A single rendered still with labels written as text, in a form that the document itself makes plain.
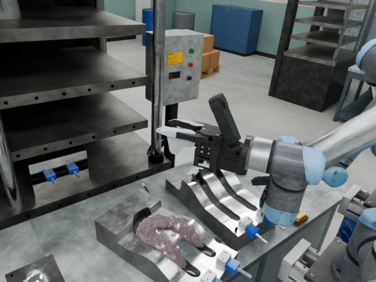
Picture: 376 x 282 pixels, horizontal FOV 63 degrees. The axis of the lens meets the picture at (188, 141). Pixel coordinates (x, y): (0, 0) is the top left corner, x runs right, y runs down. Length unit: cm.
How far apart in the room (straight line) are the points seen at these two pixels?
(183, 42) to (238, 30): 648
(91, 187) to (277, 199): 113
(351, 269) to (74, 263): 92
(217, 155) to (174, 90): 120
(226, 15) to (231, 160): 782
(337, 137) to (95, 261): 94
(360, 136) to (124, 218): 88
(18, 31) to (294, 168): 113
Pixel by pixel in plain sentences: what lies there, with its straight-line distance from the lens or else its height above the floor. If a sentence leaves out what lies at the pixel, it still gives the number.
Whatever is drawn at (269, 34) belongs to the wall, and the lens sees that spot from 843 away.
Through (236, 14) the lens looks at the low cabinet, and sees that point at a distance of 826.
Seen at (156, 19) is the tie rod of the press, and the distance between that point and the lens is 153.
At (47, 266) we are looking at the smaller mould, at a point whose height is 87.
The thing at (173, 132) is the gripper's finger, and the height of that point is 146.
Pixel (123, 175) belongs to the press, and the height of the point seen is 78.
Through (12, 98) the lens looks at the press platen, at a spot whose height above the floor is 128.
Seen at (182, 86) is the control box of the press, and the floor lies 117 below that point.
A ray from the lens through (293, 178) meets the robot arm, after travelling 67.
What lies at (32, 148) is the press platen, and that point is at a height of 103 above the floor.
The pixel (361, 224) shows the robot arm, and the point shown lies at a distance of 93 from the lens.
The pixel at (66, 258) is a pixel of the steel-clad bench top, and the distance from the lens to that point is 131.
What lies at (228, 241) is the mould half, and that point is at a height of 83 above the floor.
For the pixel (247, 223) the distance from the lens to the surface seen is 128.
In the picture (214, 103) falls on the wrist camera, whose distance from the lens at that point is 65.
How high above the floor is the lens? 177
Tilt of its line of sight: 29 degrees down
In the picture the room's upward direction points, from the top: 5 degrees clockwise
